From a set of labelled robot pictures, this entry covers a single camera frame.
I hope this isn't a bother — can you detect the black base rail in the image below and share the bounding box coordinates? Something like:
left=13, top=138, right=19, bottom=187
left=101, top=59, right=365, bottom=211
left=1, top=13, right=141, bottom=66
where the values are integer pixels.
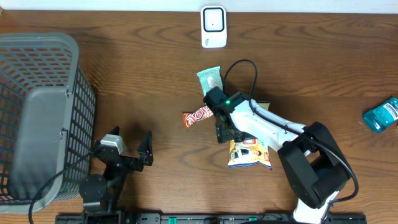
left=55, top=212, right=368, bottom=224

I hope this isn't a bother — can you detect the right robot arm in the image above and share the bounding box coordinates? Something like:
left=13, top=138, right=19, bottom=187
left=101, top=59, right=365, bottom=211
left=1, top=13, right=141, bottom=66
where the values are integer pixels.
left=203, top=87, right=355, bottom=223

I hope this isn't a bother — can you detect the grey plastic mesh basket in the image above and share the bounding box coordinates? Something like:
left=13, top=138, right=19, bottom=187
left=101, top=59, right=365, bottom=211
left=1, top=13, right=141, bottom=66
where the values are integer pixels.
left=1, top=33, right=96, bottom=214

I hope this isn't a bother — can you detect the white barcode scanner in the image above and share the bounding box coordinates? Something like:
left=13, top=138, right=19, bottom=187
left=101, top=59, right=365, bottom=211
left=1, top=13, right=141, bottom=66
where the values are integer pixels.
left=200, top=6, right=228, bottom=49

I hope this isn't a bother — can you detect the red chocolate bar wrapper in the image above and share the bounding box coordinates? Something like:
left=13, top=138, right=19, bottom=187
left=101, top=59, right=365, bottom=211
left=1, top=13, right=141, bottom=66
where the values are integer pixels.
left=182, top=106, right=213, bottom=129

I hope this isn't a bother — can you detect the yellow snack chip bag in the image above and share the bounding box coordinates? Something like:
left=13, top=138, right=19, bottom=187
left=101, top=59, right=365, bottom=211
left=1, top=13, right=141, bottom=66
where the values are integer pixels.
left=227, top=100, right=273, bottom=170

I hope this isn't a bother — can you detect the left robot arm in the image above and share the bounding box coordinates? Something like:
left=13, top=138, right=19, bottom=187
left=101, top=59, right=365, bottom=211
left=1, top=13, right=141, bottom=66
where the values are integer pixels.
left=79, top=127, right=154, bottom=223

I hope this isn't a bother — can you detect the teal mouthwash bottle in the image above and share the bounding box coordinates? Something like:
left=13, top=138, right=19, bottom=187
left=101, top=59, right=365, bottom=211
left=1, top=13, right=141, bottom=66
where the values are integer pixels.
left=363, top=97, right=397, bottom=133

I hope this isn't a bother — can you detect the mint green wipes packet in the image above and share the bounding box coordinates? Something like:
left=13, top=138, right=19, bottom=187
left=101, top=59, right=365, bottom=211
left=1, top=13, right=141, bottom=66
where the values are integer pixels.
left=197, top=66, right=223, bottom=96

